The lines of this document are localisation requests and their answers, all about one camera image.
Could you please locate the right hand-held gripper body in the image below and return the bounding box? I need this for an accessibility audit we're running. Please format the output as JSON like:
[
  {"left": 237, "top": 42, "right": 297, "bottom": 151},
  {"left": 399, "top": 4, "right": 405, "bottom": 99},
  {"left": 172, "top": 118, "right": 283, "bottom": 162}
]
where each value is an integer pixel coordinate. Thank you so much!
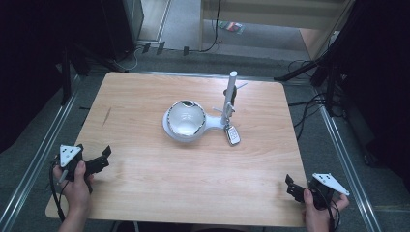
[{"left": 304, "top": 172, "right": 351, "bottom": 211}]

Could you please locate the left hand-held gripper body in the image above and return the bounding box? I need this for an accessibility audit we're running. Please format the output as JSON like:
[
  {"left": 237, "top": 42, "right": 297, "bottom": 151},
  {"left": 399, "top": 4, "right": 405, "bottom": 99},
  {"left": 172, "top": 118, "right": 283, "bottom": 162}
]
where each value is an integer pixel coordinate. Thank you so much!
[{"left": 57, "top": 143, "right": 98, "bottom": 195}]

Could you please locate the person's right hand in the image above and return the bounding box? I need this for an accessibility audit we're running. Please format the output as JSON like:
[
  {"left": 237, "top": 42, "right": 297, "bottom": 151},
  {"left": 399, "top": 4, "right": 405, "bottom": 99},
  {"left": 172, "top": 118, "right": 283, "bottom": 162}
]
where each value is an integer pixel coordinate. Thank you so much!
[{"left": 301, "top": 188, "right": 351, "bottom": 232}]

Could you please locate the person's left hand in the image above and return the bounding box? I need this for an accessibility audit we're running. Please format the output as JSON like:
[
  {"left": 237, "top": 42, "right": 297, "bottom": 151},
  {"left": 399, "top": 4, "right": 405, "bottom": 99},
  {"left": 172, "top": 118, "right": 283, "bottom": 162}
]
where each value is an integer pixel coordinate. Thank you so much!
[{"left": 52, "top": 160, "right": 95, "bottom": 215}]

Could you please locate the silver key fob remote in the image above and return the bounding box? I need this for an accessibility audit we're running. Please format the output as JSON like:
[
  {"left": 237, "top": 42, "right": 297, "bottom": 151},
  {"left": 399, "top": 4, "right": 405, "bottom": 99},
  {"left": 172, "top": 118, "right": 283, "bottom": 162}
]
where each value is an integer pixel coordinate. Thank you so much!
[{"left": 223, "top": 124, "right": 242, "bottom": 147}]

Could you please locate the white bowl with silver rim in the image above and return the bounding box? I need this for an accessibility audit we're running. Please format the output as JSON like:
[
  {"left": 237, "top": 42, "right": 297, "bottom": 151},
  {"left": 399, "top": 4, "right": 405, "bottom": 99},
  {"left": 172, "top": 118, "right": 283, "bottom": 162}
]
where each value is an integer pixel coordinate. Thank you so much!
[{"left": 166, "top": 100, "right": 207, "bottom": 136}]

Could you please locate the white stand with pole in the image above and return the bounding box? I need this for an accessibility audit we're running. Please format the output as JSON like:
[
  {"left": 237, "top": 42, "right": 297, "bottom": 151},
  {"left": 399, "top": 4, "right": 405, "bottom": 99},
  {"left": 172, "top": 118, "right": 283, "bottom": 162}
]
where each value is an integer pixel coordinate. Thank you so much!
[{"left": 161, "top": 71, "right": 249, "bottom": 143}]

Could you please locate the black metal stand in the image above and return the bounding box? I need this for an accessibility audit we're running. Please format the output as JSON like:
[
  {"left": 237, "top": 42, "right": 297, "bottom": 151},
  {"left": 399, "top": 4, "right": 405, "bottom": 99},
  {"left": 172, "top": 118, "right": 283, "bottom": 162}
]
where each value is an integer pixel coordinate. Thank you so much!
[{"left": 274, "top": 52, "right": 344, "bottom": 118}]

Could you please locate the black curtain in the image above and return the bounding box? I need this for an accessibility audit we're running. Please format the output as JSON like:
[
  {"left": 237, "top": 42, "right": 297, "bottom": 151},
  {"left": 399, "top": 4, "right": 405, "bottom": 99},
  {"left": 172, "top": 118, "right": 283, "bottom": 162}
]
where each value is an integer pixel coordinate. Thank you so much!
[
  {"left": 328, "top": 0, "right": 410, "bottom": 183},
  {"left": 0, "top": 0, "right": 124, "bottom": 154}
]

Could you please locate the dark cabinet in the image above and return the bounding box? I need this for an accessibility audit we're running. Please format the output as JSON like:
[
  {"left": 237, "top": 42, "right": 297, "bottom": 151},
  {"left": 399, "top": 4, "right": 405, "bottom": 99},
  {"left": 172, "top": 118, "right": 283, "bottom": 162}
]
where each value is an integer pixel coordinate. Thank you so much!
[{"left": 100, "top": 0, "right": 145, "bottom": 63}]

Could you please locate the colourful packet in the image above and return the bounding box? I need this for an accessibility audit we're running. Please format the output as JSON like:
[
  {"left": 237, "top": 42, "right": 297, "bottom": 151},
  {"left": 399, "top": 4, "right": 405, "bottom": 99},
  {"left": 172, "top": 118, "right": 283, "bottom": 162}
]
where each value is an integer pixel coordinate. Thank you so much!
[{"left": 218, "top": 20, "right": 247, "bottom": 36}]

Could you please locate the aluminium floor rail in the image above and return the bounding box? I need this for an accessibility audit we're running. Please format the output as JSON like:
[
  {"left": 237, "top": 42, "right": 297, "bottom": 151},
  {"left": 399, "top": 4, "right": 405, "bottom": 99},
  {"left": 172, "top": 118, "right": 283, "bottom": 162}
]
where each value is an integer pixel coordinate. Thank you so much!
[
  {"left": 105, "top": 70, "right": 310, "bottom": 82},
  {"left": 318, "top": 104, "right": 385, "bottom": 232},
  {"left": 0, "top": 75, "right": 81, "bottom": 226}
]

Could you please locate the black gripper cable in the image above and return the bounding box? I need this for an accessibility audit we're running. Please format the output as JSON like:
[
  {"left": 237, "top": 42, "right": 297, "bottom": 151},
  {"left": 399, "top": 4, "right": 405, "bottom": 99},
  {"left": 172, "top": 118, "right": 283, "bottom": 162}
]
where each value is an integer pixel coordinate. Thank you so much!
[
  {"left": 317, "top": 188, "right": 341, "bottom": 232},
  {"left": 47, "top": 162, "right": 66, "bottom": 224}
]

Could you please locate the black floor cable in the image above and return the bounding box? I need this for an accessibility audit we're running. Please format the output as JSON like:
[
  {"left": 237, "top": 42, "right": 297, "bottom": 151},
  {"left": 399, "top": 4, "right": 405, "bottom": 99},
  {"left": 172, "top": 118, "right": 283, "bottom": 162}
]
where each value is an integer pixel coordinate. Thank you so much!
[{"left": 287, "top": 59, "right": 327, "bottom": 141}]

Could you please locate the white floor cable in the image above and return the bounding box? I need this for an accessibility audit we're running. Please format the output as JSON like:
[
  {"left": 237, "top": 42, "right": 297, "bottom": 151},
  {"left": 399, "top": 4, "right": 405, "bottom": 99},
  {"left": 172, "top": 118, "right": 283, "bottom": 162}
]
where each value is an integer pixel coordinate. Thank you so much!
[{"left": 113, "top": 47, "right": 143, "bottom": 73}]

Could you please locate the black hanging cable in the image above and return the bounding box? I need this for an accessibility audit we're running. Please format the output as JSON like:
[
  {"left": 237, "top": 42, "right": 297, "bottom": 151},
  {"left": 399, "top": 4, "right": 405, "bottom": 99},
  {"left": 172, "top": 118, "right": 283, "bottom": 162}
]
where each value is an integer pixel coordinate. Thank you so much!
[{"left": 199, "top": 0, "right": 224, "bottom": 54}]

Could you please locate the pale wooden furniture frame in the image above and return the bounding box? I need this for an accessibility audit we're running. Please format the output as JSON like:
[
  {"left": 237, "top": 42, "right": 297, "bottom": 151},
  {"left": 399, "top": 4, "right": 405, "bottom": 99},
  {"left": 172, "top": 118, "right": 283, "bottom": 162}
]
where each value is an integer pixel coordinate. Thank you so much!
[{"left": 198, "top": 0, "right": 356, "bottom": 61}]

